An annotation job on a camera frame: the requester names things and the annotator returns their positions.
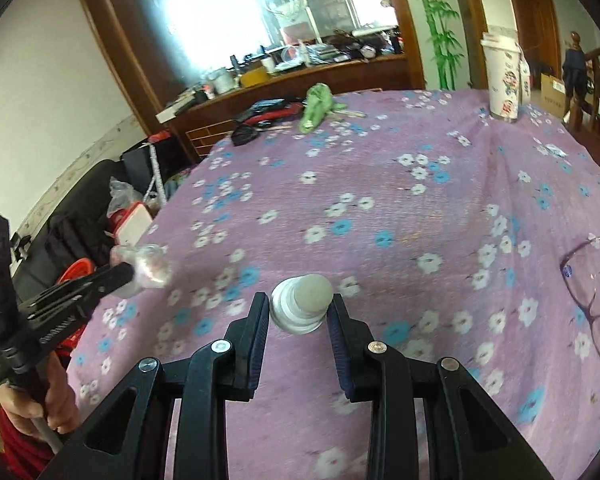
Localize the dark jacket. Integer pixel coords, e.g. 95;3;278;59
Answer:
562;32;592;98

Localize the black red hand tool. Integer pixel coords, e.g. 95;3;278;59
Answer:
235;97;306;128

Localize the metal pot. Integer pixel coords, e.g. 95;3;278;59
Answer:
212;67;241;95

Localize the bamboo wall decal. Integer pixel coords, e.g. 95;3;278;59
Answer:
412;0;468;91

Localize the black wall mount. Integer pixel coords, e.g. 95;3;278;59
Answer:
10;232;33;263

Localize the cartoon print paper cup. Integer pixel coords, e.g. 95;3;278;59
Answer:
481;30;523;123

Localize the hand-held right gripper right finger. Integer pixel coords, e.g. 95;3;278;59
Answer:
326;294;556;480

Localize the small black case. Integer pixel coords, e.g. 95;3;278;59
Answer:
231;124;257;147

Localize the red plastic basket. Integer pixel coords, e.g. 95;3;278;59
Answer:
56;257;100;358

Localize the clear plastic bag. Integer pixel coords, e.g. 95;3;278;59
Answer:
109;176;146;216

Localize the small white grey bottle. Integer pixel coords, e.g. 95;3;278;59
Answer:
270;273;333;335

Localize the black sofa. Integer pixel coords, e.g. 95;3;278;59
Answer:
10;159;131;286

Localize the cardboard box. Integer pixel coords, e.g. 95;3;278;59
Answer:
540;74;568;120

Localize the yellow box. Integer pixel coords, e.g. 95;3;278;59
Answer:
240;67;271;87

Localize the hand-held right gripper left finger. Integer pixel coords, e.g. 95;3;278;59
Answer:
35;292;271;480

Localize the green crumpled bag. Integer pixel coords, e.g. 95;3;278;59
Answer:
298;83;348;135

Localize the clear plastic wrapper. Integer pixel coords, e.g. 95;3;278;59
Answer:
109;244;173;297

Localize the purple floral tablecloth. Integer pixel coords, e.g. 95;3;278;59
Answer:
65;87;600;480

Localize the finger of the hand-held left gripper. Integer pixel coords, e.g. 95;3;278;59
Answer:
26;262;136;323

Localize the red framed white board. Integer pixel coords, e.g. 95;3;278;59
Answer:
111;201;154;247

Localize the wooden door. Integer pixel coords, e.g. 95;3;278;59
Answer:
505;0;563;78

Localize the white woven strap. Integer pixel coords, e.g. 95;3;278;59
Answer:
146;141;166;206

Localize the wooden counter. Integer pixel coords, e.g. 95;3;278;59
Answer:
155;52;411;161

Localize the dark paper bag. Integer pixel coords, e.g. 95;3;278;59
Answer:
121;142;181;196

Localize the person's left forearm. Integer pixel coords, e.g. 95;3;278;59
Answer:
0;405;57;480

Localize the person's left hand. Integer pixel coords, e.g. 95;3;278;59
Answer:
0;352;82;436

